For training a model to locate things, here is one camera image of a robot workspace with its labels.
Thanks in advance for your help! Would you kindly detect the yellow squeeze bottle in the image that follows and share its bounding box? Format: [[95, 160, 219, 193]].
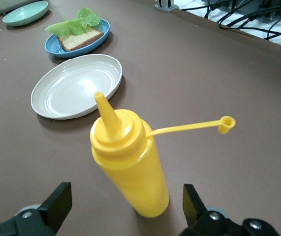
[[90, 91, 236, 219]]

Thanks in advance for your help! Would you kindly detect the beige round plate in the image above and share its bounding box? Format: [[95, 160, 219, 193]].
[[30, 53, 123, 120]]

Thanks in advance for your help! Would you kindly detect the brown bread slice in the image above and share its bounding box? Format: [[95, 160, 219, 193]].
[[56, 26, 105, 52]]

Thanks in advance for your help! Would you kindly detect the green lettuce leaf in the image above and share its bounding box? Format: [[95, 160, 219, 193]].
[[44, 7, 101, 37]]

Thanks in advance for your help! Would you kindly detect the green round plate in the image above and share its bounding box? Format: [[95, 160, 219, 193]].
[[2, 1, 50, 27]]

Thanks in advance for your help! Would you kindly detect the beige chrome toaster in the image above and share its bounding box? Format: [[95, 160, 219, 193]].
[[0, 0, 42, 15]]

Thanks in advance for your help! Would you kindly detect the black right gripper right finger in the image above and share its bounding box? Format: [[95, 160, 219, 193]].
[[181, 183, 279, 236]]

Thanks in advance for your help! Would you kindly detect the blue round plate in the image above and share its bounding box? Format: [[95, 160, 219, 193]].
[[44, 18, 111, 59]]

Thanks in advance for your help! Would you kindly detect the black cable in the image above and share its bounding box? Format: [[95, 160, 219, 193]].
[[263, 14, 281, 48], [219, 4, 281, 31]]

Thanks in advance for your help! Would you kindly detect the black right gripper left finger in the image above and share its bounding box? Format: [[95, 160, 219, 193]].
[[0, 181, 72, 236]]

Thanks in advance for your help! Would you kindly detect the grey metal table bracket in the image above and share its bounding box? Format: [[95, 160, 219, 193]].
[[154, 0, 179, 12]]

